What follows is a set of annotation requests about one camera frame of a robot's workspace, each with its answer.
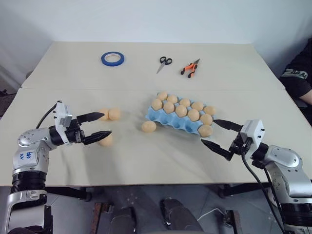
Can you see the orange black pliers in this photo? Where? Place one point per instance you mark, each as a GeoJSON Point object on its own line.
{"type": "Point", "coordinates": [189, 67]}

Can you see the blue tape roll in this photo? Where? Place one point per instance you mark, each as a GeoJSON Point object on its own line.
{"type": "Point", "coordinates": [113, 64]}

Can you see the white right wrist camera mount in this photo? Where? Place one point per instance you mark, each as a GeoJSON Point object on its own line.
{"type": "Point", "coordinates": [254, 131]}

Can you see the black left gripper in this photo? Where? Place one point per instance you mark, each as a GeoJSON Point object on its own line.
{"type": "Point", "coordinates": [74, 132]}

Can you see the black table leg frame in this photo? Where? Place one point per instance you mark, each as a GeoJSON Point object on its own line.
{"type": "Point", "coordinates": [73, 192]}
{"type": "Point", "coordinates": [234, 190]}

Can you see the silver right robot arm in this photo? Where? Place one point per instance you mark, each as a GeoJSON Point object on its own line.
{"type": "Point", "coordinates": [285, 156]}

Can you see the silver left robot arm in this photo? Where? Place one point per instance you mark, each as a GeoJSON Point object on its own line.
{"type": "Point", "coordinates": [29, 139]}

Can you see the dark rounded shape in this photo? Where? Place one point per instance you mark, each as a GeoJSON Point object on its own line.
{"type": "Point", "coordinates": [178, 214]}
{"type": "Point", "coordinates": [126, 219]}

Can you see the tan egg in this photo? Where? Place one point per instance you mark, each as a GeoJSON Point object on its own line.
{"type": "Point", "coordinates": [114, 114]}
{"type": "Point", "coordinates": [193, 115]}
{"type": "Point", "coordinates": [106, 142]}
{"type": "Point", "coordinates": [148, 127]}
{"type": "Point", "coordinates": [162, 95]}
{"type": "Point", "coordinates": [168, 107]}
{"type": "Point", "coordinates": [104, 111]}
{"type": "Point", "coordinates": [209, 110]}
{"type": "Point", "coordinates": [205, 130]}
{"type": "Point", "coordinates": [181, 110]}
{"type": "Point", "coordinates": [206, 119]}
{"type": "Point", "coordinates": [197, 106]}
{"type": "Point", "coordinates": [172, 98]}
{"type": "Point", "coordinates": [157, 104]}
{"type": "Point", "coordinates": [185, 102]}

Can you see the rusty metal stand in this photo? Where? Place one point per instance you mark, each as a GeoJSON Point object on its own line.
{"type": "Point", "coordinates": [100, 214]}
{"type": "Point", "coordinates": [235, 220]}

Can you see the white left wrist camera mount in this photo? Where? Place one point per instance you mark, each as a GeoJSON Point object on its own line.
{"type": "Point", "coordinates": [62, 114]}

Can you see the blue egg tray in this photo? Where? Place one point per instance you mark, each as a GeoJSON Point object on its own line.
{"type": "Point", "coordinates": [170, 121]}

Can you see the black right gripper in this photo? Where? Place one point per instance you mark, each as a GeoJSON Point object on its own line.
{"type": "Point", "coordinates": [240, 145]}

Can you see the person in black clothing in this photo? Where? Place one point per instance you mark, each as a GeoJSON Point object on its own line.
{"type": "Point", "coordinates": [299, 78]}

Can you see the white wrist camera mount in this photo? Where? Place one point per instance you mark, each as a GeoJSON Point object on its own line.
{"type": "Point", "coordinates": [254, 131]}
{"type": "Point", "coordinates": [62, 114]}

